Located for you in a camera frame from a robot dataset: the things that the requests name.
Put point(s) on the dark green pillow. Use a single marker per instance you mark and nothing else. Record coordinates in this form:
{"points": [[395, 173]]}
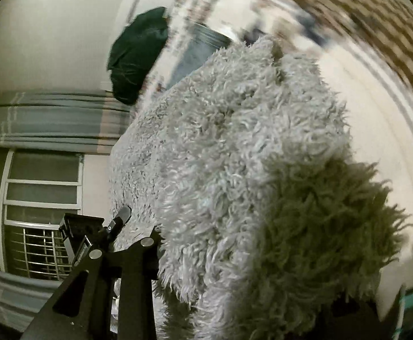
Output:
{"points": [[134, 53]]}

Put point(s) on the grey striped curtain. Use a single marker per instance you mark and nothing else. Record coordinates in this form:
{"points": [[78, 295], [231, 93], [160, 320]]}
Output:
{"points": [[87, 123]]}

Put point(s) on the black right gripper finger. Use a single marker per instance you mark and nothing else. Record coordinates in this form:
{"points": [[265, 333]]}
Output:
{"points": [[108, 295]]}

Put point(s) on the cream floral checkered blanket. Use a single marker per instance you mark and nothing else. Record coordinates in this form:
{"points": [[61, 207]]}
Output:
{"points": [[379, 99]]}

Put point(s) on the blue denim jeans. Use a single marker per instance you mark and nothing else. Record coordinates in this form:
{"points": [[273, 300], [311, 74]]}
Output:
{"points": [[201, 46]]}

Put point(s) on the grey fluffy pants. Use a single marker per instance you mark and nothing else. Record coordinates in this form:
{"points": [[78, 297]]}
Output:
{"points": [[246, 170]]}

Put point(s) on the white framed window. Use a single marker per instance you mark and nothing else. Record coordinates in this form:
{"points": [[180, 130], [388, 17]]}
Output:
{"points": [[37, 188]]}

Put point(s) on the teal and white rack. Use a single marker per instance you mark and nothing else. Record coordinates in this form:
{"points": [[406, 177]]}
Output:
{"points": [[410, 311]]}

